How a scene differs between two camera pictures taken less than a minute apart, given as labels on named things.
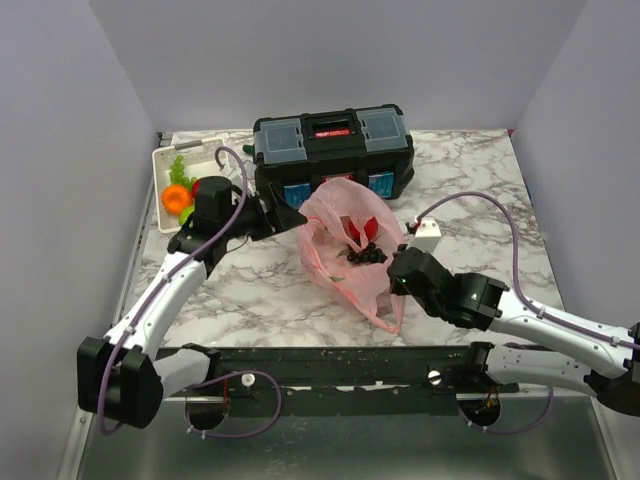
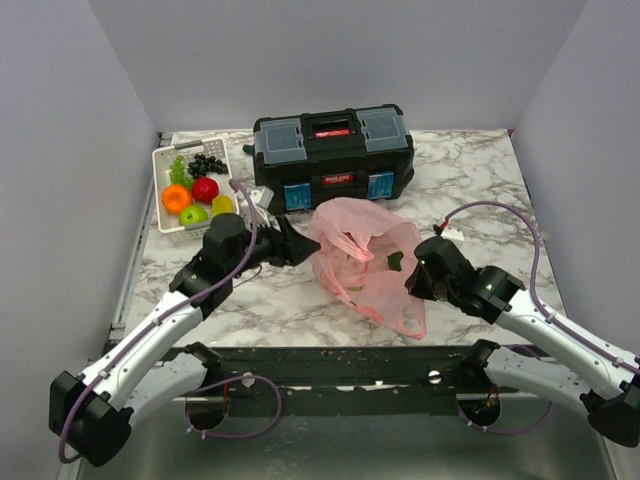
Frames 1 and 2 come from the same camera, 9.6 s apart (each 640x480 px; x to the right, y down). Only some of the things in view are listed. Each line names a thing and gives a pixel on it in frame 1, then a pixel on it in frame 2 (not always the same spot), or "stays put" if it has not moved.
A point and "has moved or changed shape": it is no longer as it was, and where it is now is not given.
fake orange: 175,198 stays put
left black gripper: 283,218 to 290,247
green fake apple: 186,213 stays put
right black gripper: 395,285 to 416,287
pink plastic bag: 323,243 has moved or changed shape
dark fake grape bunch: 369,254 to 202,165
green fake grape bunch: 177,176 stays put
